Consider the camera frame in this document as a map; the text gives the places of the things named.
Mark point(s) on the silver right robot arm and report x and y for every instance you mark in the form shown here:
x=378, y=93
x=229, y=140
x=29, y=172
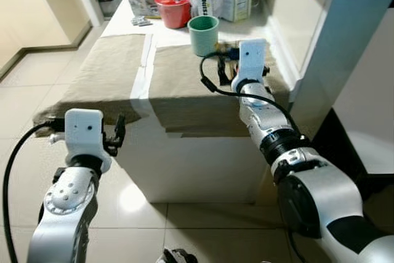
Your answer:
x=320, y=195

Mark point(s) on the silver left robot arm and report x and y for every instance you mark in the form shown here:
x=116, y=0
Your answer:
x=64, y=204

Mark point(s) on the green plastic cup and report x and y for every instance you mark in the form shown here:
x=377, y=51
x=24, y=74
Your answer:
x=203, y=35

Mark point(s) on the beige cloth placemat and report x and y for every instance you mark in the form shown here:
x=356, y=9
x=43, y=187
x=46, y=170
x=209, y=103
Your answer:
x=184, y=97
x=98, y=78

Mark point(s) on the white table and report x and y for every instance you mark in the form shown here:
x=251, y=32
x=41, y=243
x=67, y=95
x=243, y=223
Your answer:
x=184, y=164

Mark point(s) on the red plastic bucket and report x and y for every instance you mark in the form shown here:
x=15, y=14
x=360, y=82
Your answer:
x=173, y=12

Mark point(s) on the small silver wrappers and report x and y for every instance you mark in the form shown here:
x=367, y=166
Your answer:
x=141, y=21

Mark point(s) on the white counter with blue top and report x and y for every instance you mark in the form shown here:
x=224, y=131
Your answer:
x=345, y=35

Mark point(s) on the black robot foot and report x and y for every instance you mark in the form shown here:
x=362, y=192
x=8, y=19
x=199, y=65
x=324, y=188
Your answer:
x=177, y=257

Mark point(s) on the beige cabinet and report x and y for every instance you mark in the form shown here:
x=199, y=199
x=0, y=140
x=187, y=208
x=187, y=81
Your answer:
x=37, y=4

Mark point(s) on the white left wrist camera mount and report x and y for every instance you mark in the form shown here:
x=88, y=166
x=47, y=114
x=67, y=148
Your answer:
x=85, y=132

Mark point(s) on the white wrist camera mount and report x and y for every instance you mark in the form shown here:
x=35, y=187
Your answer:
x=85, y=132
x=251, y=60

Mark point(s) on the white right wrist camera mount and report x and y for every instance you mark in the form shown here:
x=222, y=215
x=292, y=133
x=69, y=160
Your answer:
x=251, y=60

